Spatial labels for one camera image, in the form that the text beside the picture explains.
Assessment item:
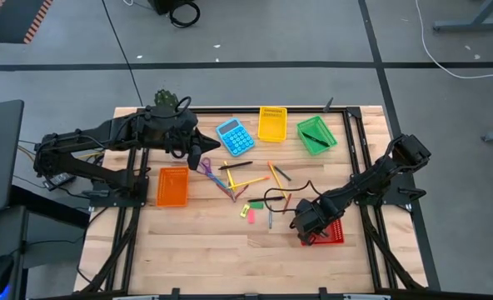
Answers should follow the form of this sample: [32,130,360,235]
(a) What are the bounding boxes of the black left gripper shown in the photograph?
[175,110,222,171]

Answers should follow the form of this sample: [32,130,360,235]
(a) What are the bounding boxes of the coiled black cable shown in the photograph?
[169,1,201,29]

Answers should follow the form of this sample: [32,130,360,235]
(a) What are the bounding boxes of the yellow plastic bin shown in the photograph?
[257,106,288,143]

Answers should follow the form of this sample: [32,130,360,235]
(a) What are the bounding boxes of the black pen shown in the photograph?
[246,195,286,203]
[300,131,331,148]
[217,160,254,171]

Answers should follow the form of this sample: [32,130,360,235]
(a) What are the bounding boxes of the purple handled scissors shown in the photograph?
[196,157,240,203]

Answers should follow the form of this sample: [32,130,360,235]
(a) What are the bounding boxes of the black crayon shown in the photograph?
[272,165,292,183]

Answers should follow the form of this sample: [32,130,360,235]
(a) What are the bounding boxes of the blue calculator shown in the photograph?
[215,117,256,158]

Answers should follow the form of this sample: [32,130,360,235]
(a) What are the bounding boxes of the red plastic bin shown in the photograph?
[299,218,346,248]

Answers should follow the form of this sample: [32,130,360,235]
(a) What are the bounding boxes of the dark red pencil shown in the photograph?
[233,184,251,201]

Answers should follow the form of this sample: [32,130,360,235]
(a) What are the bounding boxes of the black floor cable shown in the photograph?
[101,0,144,108]

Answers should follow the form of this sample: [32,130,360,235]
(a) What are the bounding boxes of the black side desk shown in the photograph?
[0,185,90,300]

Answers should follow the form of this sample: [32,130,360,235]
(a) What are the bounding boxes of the white floor cable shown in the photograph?
[415,0,493,80]

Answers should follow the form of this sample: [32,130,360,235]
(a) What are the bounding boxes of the black table frame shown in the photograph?
[77,106,441,300]

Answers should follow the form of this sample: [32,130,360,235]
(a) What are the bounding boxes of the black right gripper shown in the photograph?
[291,199,331,248]

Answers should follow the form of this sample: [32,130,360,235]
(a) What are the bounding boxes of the black equipment box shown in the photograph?
[148,0,192,16]

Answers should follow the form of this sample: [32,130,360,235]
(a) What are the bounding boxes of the black power adapter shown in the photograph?
[42,172,77,192]

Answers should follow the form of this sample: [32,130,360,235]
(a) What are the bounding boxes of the black mat orange striped edge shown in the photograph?
[0,0,54,45]

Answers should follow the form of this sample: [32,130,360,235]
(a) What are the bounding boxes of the grey desk leg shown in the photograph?
[432,0,493,33]

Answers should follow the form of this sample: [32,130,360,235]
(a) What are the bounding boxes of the dark grey monitor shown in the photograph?
[0,99,25,214]

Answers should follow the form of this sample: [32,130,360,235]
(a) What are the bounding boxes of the orange plastic bin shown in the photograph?
[156,166,190,208]

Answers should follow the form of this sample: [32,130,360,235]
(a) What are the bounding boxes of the green plastic bin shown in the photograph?
[296,115,339,157]

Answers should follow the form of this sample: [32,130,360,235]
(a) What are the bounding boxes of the cactus in white pot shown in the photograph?
[153,89,189,162]

